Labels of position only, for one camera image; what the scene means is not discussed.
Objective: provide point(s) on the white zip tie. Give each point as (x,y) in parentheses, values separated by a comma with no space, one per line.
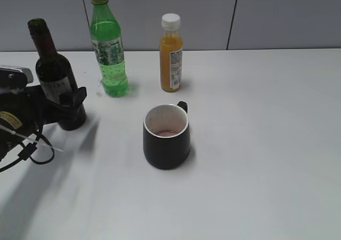
(44,143)

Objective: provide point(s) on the dark red wine bottle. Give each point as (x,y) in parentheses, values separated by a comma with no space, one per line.
(53,70)

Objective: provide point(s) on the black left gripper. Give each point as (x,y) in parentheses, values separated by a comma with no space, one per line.
(29,110)

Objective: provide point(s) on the orange juice bottle white cap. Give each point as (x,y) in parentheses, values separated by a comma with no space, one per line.
(171,51)

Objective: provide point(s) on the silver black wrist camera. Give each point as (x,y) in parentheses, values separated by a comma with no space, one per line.
(14,79)

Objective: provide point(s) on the black mug white interior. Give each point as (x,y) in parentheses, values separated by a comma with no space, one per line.
(166,135)

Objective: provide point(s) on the green plastic soda bottle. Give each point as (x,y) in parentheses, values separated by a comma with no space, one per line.
(108,46)

